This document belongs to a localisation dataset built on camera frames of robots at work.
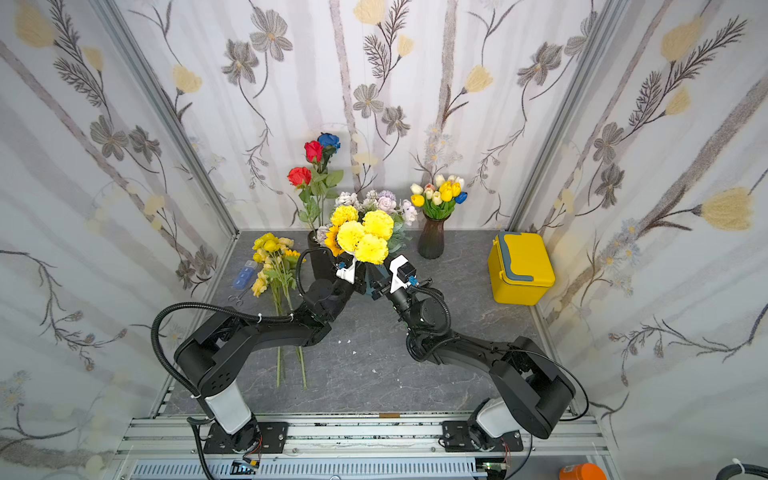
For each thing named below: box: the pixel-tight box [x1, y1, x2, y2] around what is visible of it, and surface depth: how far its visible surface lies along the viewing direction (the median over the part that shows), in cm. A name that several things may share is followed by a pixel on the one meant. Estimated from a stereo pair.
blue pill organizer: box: [233, 260, 258, 290], surface depth 107 cm
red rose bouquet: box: [288, 133, 344, 233], surface depth 90 cm
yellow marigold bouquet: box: [315, 190, 418, 265], surface depth 71 cm
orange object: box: [559, 463, 607, 480], surface depth 63 cm
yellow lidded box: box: [488, 232, 556, 306], surface depth 95 cm
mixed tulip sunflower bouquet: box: [410, 174, 468, 221], surface depth 92 cm
